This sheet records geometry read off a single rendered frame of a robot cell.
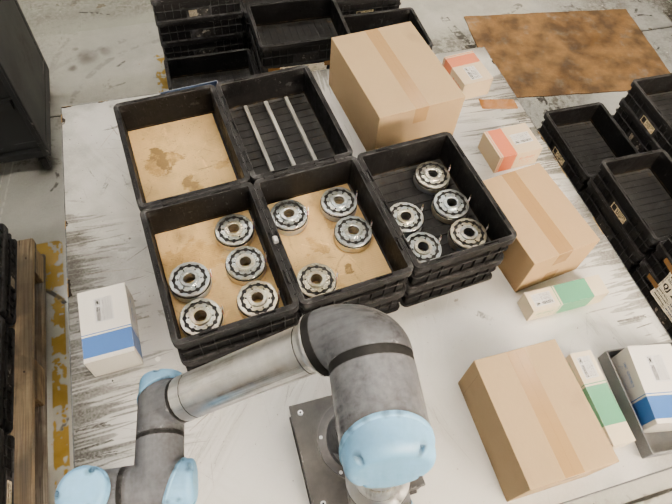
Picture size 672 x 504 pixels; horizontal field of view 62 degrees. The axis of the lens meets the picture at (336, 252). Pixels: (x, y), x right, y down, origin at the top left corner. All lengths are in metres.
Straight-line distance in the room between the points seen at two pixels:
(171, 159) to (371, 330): 1.14
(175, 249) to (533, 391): 0.96
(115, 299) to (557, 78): 2.79
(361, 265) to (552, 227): 0.55
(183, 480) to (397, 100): 1.29
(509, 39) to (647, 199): 1.56
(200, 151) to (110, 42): 1.94
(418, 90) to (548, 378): 0.96
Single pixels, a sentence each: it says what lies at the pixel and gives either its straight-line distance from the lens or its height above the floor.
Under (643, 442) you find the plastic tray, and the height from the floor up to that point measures 0.74.
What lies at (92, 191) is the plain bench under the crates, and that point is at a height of 0.70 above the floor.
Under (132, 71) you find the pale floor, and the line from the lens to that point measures 3.38.
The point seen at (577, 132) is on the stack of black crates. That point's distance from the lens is 2.89.
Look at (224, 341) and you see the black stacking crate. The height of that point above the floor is 0.85.
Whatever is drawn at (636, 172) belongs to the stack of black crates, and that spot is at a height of 0.38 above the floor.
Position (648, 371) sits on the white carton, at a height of 0.79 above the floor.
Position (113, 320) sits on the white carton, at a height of 0.79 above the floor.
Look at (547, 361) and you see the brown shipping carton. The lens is 1.45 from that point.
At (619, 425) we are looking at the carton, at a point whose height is 0.76.
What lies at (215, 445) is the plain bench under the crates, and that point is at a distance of 1.45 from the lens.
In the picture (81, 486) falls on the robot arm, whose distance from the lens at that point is 0.94.
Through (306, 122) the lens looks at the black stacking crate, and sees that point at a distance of 1.81.
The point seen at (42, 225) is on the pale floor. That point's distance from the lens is 2.80.
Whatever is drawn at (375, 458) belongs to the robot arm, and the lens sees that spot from 0.68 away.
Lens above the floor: 2.10
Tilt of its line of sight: 57 degrees down
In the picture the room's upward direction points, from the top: 6 degrees clockwise
